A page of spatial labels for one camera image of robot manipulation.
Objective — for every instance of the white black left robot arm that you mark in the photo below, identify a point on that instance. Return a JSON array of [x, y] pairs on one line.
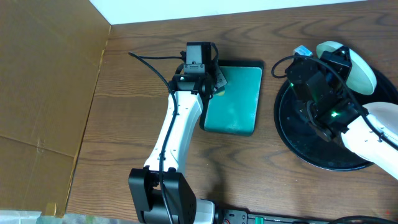
[[160, 191]]

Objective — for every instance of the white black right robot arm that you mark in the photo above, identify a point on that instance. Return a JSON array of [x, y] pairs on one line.
[[372, 135]]

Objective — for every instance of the round black serving tray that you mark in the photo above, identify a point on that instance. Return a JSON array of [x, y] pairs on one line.
[[305, 143]]

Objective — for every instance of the green yellow sponge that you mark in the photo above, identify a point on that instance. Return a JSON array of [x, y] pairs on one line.
[[220, 91]]

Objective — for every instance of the brown cardboard panel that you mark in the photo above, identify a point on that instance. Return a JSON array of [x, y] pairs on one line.
[[51, 53]]

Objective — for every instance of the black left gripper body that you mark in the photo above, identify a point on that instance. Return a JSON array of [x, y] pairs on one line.
[[218, 79]]

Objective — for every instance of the mint green plate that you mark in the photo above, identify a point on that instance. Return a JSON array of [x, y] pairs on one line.
[[361, 78]]

